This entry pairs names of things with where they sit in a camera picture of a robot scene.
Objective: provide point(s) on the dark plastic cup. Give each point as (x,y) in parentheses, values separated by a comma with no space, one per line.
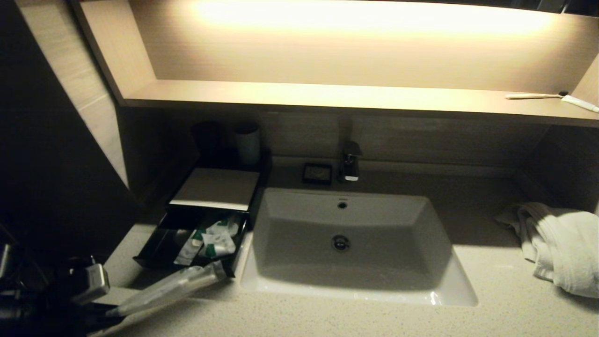
(208,138)

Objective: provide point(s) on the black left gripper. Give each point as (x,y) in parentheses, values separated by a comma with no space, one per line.
(61,309)

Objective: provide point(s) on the chrome sink drain plug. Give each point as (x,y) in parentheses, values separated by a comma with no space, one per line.
(340,243)

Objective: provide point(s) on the toiletry packets inside drawer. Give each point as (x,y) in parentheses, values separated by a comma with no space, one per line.
(187,250)

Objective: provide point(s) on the white folded towel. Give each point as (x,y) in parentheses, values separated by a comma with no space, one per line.
(566,248)

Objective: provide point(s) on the black amenity box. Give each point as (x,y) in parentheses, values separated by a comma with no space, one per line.
(263,182)

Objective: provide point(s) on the white toothbrush dark head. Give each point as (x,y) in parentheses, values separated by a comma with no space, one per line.
(529,96)

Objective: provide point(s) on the clear packet green leaf logo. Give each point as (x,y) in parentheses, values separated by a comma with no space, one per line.
(225,228)

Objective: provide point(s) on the chrome faucet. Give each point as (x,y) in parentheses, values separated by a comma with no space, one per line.
(350,163)

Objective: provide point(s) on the white toothpaste tube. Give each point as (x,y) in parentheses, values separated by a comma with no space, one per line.
(581,103)

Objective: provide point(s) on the lit wooden wall shelf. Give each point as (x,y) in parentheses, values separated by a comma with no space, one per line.
(327,95)

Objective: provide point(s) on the small black soap dish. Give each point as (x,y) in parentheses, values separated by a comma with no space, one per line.
(317,173)

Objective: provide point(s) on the black box drawer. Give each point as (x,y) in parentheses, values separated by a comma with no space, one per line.
(159,248)

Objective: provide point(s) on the grey plastic cup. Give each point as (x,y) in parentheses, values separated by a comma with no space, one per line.
(247,145)

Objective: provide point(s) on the long clear toothbrush packet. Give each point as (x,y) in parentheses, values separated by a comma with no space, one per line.
(168,285)
(196,281)

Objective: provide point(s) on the white ceramic sink basin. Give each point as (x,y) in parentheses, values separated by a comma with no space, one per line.
(374,281)

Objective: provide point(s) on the clear sachet green label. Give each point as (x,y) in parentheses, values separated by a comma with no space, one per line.
(217,244)

